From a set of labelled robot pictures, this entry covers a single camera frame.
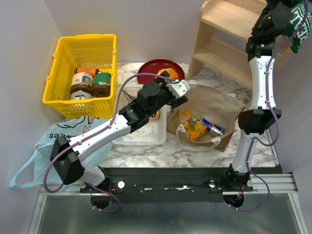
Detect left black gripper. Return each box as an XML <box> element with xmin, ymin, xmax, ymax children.
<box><xmin>147</xmin><ymin>72</ymin><xmax>188</xmax><ymax>118</ymax></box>

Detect orange citrus fruit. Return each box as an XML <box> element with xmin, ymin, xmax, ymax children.
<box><xmin>149</xmin><ymin>110</ymin><xmax>160</xmax><ymax>120</ymax></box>

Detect orange ring doughnut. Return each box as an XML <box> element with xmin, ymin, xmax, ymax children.
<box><xmin>157</xmin><ymin>68</ymin><xmax>179</xmax><ymax>80</ymax></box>

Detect yellow berries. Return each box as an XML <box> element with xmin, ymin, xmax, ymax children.
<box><xmin>122</xmin><ymin>90</ymin><xmax>136</xmax><ymax>104</ymax></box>

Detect brown paper bag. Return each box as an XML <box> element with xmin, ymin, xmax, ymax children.
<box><xmin>167</xmin><ymin>83</ymin><xmax>245</xmax><ymax>152</ymax></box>

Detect light blue plastic grocery bag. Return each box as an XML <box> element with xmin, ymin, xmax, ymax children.
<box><xmin>9</xmin><ymin>116</ymin><xmax>108</xmax><ymax>188</ymax></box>

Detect green snack packet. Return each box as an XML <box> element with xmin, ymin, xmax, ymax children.
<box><xmin>286</xmin><ymin>0</ymin><xmax>312</xmax><ymax>54</ymax></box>

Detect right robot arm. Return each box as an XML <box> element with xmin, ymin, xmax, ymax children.
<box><xmin>224</xmin><ymin>0</ymin><xmax>294</xmax><ymax>191</ymax></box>

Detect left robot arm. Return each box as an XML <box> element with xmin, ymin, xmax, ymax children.
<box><xmin>50</xmin><ymin>79</ymin><xmax>190</xmax><ymax>193</ymax></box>

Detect orange packaged food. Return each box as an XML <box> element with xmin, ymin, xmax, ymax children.
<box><xmin>180</xmin><ymin>112</ymin><xmax>212</xmax><ymax>141</ymax></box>

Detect red round tray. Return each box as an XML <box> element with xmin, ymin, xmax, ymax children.
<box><xmin>138</xmin><ymin>59</ymin><xmax>185</xmax><ymax>80</ymax></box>

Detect blue silver drink can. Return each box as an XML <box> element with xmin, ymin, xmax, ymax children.
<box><xmin>200</xmin><ymin>118</ymin><xmax>225</xmax><ymax>137</ymax></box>

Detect green lidded brown jar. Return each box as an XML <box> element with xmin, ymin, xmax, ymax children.
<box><xmin>92</xmin><ymin>72</ymin><xmax>112</xmax><ymax>98</ymax></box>

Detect orange capped bottle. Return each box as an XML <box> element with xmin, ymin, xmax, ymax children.
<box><xmin>76</xmin><ymin>67</ymin><xmax>99</xmax><ymax>77</ymax></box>

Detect yellow plastic shopping basket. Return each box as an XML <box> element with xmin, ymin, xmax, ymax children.
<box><xmin>42</xmin><ymin>34</ymin><xmax>117</xmax><ymax>118</ymax></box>

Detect white labelled brown jar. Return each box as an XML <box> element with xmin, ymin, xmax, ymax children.
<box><xmin>70</xmin><ymin>73</ymin><xmax>94</xmax><ymax>94</ymax></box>

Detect grey white packaged item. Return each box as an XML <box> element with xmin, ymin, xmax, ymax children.
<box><xmin>71</xmin><ymin>90</ymin><xmax>93</xmax><ymax>100</ymax></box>

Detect wooden shelf unit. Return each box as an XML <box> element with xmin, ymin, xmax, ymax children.
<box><xmin>186</xmin><ymin>0</ymin><xmax>312</xmax><ymax>99</ymax></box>

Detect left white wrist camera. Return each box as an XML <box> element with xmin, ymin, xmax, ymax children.
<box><xmin>167</xmin><ymin>80</ymin><xmax>191</xmax><ymax>98</ymax></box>

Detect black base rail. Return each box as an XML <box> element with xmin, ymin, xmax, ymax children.
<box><xmin>80</xmin><ymin>167</ymin><xmax>283</xmax><ymax>203</ymax></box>

